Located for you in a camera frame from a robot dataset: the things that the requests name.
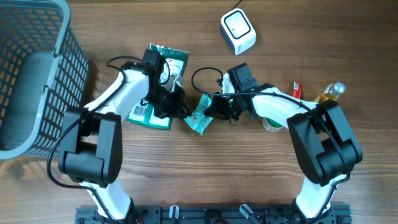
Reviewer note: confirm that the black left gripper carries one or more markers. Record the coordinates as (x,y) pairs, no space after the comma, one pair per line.
(173,104)

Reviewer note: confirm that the red-lidded white cup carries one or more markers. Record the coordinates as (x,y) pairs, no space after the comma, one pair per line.
(271,125)

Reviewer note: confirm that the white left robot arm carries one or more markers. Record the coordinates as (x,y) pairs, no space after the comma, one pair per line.
(91,144)

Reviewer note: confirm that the grey plastic mesh basket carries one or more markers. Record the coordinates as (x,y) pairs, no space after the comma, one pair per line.
(43,72)

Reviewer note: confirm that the yellow liquid Vim bottle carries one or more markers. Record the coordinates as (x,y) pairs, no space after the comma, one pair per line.
(333,92)

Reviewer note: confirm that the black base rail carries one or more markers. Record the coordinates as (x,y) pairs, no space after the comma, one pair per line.
(277,213)

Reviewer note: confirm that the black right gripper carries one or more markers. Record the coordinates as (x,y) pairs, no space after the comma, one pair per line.
(216,111)

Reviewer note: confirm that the light teal wipes packet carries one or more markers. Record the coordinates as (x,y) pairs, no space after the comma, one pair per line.
(198,121)

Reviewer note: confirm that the white barcode scanner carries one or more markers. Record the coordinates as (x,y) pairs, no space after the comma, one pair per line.
(237,31)

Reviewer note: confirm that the green 3M glove package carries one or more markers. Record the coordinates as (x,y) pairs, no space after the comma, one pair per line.
(143,113)

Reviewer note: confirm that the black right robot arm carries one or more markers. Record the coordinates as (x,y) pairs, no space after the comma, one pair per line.
(324,143)

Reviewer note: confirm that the red stick sachet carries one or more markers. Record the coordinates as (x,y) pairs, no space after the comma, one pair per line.
(297,90)

